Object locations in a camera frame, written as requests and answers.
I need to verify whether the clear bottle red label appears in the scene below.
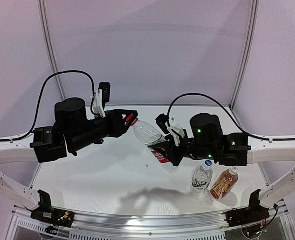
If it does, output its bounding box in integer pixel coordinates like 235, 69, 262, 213
131, 118, 177, 174

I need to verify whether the blue white bottle cap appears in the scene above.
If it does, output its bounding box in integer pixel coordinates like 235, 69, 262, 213
203, 160, 213, 168

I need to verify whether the clear bottle green blue label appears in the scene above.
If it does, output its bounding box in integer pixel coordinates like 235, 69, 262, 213
190, 163, 213, 197

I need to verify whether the red bottle cap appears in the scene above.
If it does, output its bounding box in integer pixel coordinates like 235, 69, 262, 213
125, 114, 136, 125

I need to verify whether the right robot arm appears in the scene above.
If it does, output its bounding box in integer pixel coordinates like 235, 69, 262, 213
152, 113, 295, 208

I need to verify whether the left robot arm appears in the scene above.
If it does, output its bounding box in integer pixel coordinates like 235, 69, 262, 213
0, 97, 138, 213

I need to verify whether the amber tea bottle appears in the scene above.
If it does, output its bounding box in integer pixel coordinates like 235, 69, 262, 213
210, 167, 239, 200

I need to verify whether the white tea bottle cap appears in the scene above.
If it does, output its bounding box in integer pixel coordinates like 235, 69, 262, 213
229, 166, 239, 175

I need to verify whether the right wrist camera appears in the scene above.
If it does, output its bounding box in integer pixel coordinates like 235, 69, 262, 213
155, 113, 186, 147

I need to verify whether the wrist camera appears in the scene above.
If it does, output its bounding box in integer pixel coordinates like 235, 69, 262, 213
90, 82, 111, 118
155, 113, 186, 147

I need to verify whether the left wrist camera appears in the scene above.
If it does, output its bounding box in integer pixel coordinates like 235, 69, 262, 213
90, 82, 111, 118

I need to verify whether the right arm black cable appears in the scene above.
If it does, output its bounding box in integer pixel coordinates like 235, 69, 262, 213
167, 93, 295, 141

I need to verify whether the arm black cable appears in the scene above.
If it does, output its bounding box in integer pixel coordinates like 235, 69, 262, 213
0, 70, 100, 145
167, 93, 295, 141

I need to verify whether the aluminium front rail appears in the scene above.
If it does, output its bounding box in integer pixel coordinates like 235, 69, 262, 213
11, 208, 288, 240

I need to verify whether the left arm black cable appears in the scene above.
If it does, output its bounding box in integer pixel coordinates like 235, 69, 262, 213
0, 70, 100, 145

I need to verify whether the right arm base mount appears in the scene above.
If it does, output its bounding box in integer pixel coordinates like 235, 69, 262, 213
225, 189, 270, 228

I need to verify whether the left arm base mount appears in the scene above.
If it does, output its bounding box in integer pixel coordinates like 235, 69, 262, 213
30, 190, 75, 234

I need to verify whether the left aluminium frame post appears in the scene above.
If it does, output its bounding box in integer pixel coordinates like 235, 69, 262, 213
37, 0, 67, 101

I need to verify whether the aluminium frame post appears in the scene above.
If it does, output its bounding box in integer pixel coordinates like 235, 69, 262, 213
229, 0, 260, 111
37, 0, 67, 101

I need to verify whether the right aluminium frame post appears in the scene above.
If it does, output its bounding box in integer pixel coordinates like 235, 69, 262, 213
229, 0, 260, 111

